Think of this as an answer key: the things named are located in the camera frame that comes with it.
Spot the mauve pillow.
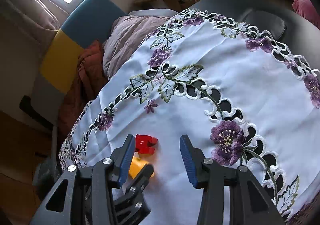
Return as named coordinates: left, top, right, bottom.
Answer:
left=102, top=15, right=173, bottom=81

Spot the black leather cushion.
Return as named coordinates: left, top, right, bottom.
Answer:
left=240, top=10, right=287, bottom=41

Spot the white floral embroidered tablecloth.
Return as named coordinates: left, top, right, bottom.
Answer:
left=58, top=8, right=320, bottom=225

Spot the pink red cushion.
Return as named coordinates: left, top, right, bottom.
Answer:
left=292, top=0, right=320, bottom=26

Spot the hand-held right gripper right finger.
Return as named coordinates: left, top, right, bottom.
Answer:
left=179, top=134, right=285, bottom=225

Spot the grey yellow blue headboard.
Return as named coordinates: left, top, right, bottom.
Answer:
left=32, top=0, right=127, bottom=125

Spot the beige curtain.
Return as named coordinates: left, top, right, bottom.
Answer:
left=5, top=0, right=63, bottom=33

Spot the brown quilted blanket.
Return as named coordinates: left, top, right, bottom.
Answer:
left=59, top=40, right=110, bottom=140

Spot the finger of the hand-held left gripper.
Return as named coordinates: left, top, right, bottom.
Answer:
left=111, top=164, right=155, bottom=225

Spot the red toy block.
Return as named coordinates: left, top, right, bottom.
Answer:
left=134, top=134, right=159, bottom=156

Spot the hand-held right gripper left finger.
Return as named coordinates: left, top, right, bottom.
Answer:
left=30, top=134, right=137, bottom=225

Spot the wooden wardrobe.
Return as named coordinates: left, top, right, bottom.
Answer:
left=0, top=110, right=60, bottom=215

